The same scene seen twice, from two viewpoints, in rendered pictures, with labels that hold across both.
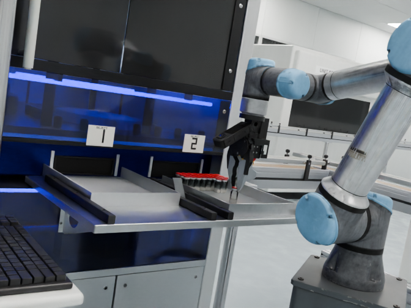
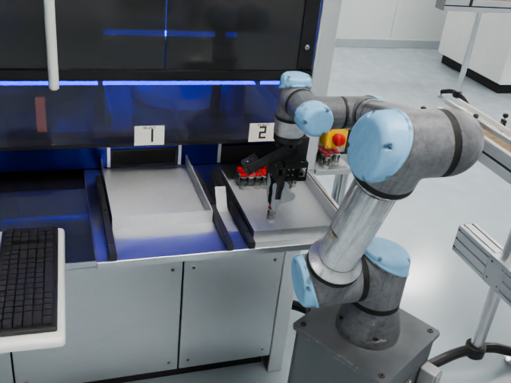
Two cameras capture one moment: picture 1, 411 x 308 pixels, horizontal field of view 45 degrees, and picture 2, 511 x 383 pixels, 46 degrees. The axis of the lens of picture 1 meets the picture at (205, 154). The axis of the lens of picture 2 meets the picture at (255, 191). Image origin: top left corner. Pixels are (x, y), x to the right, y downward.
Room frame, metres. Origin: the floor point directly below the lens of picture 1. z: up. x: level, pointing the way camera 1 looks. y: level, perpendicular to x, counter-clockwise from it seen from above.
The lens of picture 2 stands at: (0.04, -0.47, 1.73)
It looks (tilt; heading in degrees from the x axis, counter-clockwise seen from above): 28 degrees down; 18
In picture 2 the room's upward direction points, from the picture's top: 7 degrees clockwise
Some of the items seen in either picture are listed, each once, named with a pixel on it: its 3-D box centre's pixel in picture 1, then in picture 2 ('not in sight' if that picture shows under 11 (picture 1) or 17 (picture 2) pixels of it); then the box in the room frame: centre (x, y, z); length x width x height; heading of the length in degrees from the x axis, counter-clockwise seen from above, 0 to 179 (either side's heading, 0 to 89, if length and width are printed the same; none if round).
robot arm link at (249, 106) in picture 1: (252, 107); (288, 126); (1.38, -0.11, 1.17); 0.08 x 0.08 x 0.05
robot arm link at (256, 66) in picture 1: (259, 79); (293, 96); (1.37, -0.11, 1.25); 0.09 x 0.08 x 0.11; 38
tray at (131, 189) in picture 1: (108, 183); (153, 188); (1.38, 0.26, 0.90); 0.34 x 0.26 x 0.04; 38
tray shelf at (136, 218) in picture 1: (170, 199); (217, 204); (1.43, 0.08, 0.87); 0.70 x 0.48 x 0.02; 128
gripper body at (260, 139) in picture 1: (250, 136); (287, 156); (1.38, -0.12, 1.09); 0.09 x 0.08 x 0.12; 128
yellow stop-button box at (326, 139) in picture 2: not in sight; (332, 134); (1.83, -0.14, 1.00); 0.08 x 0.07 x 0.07; 38
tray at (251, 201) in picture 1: (226, 194); (280, 200); (1.50, -0.08, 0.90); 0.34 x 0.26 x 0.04; 38
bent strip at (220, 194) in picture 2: (189, 193); (226, 208); (1.36, 0.03, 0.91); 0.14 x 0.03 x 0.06; 39
